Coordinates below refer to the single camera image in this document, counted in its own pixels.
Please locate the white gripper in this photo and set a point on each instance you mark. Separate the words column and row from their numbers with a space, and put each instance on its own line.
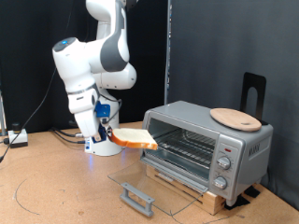
column 87, row 123

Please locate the white bread slice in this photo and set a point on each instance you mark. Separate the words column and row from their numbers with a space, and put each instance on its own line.
column 134, row 137

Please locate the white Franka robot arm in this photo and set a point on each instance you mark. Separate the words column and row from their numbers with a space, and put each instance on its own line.
column 106, row 71

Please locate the large silver oven knob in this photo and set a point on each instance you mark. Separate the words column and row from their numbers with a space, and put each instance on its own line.
column 224, row 162

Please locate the small silver oven knob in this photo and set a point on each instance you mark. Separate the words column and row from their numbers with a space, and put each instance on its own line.
column 220, row 182

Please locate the silver toaster oven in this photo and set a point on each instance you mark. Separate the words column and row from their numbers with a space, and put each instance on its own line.
column 249, row 149

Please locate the grey emergency stop box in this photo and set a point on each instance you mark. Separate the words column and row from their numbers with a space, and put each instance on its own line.
column 18, row 138

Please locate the black backdrop curtain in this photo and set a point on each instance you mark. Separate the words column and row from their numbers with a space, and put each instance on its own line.
column 28, row 46

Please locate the vertical metal pole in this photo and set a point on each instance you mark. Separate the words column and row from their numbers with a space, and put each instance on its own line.
column 168, row 46

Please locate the slotted wooden block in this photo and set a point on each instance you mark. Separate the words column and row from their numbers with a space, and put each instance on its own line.
column 215, row 202

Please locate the round wooden cutting board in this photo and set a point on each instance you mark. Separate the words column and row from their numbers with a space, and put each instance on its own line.
column 236, row 119

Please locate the grey backdrop curtain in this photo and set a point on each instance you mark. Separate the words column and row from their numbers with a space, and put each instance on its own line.
column 218, row 46

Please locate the black foam pad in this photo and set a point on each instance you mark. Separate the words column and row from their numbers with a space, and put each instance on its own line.
column 253, row 192
column 236, row 202

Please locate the black metal bookend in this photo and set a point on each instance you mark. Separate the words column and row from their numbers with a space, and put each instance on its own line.
column 249, row 81

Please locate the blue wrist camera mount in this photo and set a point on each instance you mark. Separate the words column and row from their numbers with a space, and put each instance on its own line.
column 102, row 109

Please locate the thin metal post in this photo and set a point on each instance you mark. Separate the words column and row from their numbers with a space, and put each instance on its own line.
column 2, row 115

